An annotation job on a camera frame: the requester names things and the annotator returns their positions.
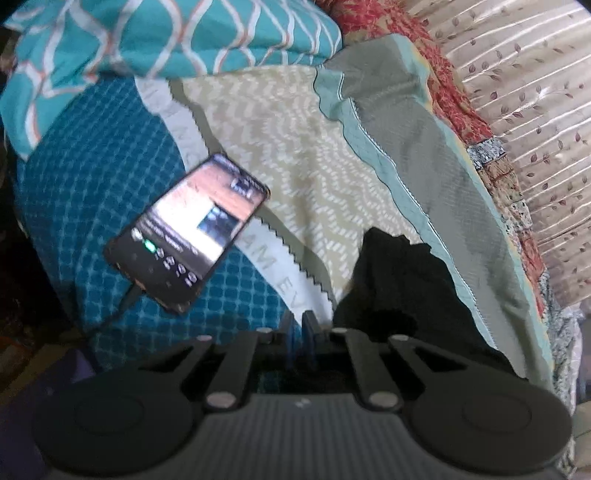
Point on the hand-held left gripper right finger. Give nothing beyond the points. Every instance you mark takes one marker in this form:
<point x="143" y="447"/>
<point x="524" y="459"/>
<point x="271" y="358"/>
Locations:
<point x="308" y="344"/>

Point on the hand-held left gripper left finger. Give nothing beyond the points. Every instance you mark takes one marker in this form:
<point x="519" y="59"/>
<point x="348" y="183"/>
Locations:
<point x="288" y="344"/>

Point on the teal lattice patterned pillow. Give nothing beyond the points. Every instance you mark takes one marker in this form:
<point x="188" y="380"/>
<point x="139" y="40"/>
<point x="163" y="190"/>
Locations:
<point x="138" y="37"/>

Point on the beige leaf print curtain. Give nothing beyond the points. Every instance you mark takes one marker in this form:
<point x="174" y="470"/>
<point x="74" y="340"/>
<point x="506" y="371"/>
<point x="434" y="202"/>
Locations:
<point x="531" y="115"/>

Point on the red floral quilt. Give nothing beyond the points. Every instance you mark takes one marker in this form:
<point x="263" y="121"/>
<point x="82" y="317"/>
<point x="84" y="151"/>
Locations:
<point x="445" y="87"/>

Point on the patchwork chevron bedspread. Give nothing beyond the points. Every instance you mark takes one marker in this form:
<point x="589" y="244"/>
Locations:
<point x="286" y="138"/>

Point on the black pants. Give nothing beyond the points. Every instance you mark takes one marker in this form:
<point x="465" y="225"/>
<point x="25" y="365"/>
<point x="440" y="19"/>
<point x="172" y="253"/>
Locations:
<point x="397" y="286"/>

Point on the black smartphone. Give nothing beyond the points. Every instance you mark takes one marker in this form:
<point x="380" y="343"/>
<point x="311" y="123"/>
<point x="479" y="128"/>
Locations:
<point x="189" y="230"/>

